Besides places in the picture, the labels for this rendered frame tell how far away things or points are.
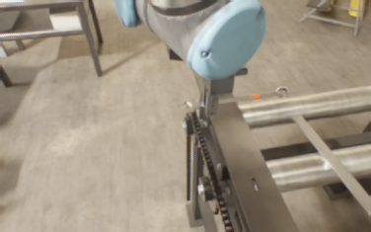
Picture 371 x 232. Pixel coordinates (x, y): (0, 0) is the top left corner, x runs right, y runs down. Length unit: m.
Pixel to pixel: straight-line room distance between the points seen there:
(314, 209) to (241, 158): 1.42
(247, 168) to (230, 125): 0.13
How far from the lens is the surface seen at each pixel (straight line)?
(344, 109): 1.37
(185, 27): 0.27
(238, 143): 0.71
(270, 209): 0.63
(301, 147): 1.27
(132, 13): 0.38
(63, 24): 2.78
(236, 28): 0.28
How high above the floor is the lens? 1.71
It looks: 46 degrees down
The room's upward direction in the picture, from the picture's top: straight up
